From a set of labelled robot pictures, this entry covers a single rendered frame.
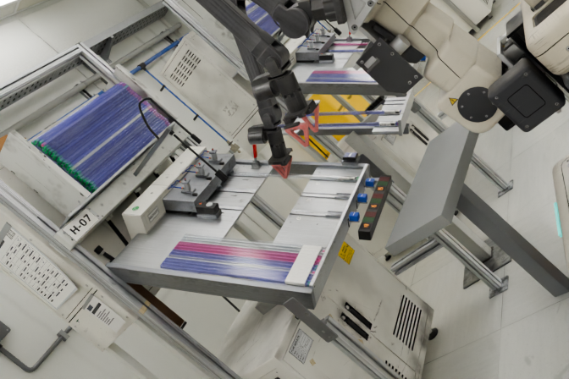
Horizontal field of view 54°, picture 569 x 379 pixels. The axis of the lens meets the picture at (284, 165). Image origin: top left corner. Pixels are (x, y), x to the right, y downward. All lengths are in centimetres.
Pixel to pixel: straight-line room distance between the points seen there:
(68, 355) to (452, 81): 253
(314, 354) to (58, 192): 100
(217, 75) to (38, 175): 136
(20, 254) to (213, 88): 146
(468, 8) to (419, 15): 474
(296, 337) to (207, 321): 193
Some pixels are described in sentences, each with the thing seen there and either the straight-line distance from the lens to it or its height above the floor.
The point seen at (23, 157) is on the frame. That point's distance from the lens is 202.
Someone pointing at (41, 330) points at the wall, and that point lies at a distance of 338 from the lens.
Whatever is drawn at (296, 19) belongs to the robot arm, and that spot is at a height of 124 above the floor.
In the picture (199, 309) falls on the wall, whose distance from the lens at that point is 380.
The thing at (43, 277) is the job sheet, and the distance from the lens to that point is 216.
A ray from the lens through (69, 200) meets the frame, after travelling 199.
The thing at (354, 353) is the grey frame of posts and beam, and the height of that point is 52.
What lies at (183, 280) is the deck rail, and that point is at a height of 99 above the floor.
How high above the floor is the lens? 115
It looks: 6 degrees down
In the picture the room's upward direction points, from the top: 49 degrees counter-clockwise
